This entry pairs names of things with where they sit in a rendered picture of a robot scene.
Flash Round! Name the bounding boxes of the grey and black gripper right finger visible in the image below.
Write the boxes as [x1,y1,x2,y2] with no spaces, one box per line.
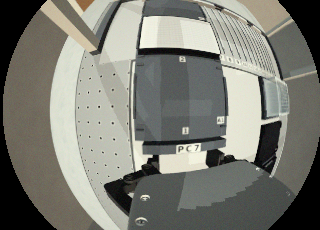
[205,149,263,169]

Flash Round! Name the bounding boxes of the grey perforated base plate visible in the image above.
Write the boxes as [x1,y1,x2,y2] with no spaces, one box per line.
[75,49,133,230]

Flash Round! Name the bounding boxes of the dark grey plate carrier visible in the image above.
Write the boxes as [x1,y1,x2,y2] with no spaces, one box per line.
[133,0,229,155]

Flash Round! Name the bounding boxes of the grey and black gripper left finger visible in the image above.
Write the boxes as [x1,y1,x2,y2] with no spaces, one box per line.
[104,155,162,217]

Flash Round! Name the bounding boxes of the black well plate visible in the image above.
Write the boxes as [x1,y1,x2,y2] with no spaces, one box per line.
[263,156,277,174]

